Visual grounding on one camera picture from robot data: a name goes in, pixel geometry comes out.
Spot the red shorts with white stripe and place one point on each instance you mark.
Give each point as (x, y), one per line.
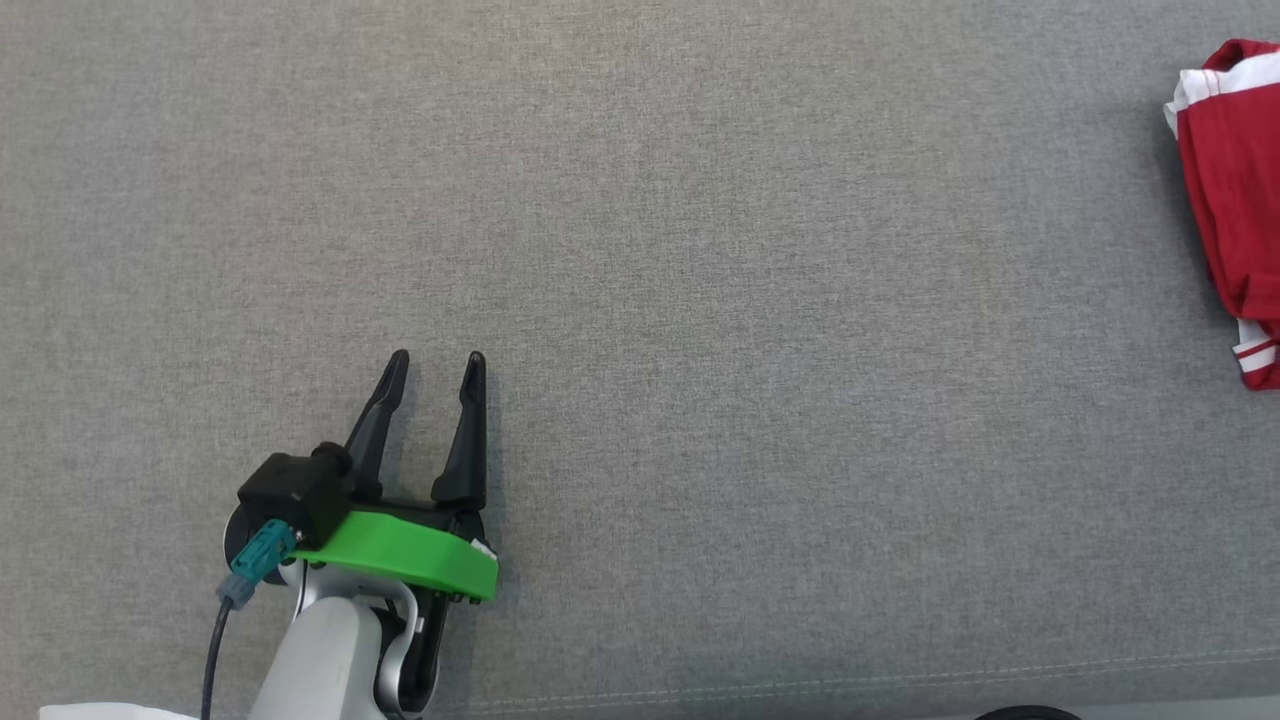
(1235, 190)

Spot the black round robot base part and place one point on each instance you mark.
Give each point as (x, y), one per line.
(1028, 713)

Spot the teal left camera connector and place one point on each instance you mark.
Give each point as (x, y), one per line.
(260, 562)

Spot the white tape label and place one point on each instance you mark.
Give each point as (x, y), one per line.
(110, 713)

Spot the grey fabric sofa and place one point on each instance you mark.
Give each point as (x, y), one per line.
(750, 350)

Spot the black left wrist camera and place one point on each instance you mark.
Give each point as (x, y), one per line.
(295, 495)

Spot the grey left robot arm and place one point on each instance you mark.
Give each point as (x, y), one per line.
(330, 660)

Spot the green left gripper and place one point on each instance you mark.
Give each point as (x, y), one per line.
(410, 555)

